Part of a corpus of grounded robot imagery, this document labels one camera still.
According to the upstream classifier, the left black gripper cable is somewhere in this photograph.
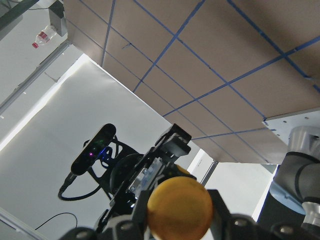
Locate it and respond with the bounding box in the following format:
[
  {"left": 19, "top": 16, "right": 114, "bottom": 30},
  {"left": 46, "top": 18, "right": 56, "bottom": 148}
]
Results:
[{"left": 57, "top": 172, "right": 106, "bottom": 202}]

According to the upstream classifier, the clear plastic bottle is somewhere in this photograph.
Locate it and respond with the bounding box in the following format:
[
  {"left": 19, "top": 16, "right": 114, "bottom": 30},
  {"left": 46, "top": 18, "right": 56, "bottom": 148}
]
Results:
[{"left": 32, "top": 25, "right": 57, "bottom": 49}]

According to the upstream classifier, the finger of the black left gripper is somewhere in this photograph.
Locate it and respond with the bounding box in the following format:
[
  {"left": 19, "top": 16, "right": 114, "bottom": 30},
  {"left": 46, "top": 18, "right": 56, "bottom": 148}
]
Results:
[
  {"left": 142, "top": 123, "right": 192, "bottom": 167},
  {"left": 159, "top": 162, "right": 197, "bottom": 185}
]

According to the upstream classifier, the brown paper table mat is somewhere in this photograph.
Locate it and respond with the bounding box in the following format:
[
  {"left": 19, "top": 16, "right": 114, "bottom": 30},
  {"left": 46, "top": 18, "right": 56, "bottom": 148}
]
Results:
[{"left": 63, "top": 0, "right": 320, "bottom": 164}]

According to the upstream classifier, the yellow push button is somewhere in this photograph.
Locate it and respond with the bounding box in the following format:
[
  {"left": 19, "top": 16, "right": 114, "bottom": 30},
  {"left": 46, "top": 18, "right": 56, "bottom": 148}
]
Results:
[{"left": 128, "top": 157, "right": 215, "bottom": 240}]

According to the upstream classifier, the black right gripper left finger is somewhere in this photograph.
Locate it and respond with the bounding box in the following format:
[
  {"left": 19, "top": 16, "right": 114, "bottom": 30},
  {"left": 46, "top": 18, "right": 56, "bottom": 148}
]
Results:
[{"left": 60, "top": 190, "right": 150, "bottom": 240}]

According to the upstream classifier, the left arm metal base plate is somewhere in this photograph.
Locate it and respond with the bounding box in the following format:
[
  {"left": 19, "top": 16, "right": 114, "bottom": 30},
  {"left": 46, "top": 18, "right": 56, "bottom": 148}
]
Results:
[{"left": 262, "top": 107, "right": 320, "bottom": 145}]

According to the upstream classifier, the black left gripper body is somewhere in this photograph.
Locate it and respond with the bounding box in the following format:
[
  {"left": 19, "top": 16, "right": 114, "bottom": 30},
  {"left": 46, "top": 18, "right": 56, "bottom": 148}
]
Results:
[{"left": 96, "top": 153, "right": 150, "bottom": 233}]

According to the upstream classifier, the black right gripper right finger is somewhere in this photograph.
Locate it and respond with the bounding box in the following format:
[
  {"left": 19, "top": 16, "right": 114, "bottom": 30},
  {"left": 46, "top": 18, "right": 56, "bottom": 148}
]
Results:
[{"left": 208, "top": 189, "right": 320, "bottom": 240}]

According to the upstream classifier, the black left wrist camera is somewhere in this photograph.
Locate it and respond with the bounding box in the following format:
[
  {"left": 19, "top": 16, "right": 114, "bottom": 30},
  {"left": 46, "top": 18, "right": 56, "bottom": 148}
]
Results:
[{"left": 70, "top": 123, "right": 116, "bottom": 176}]

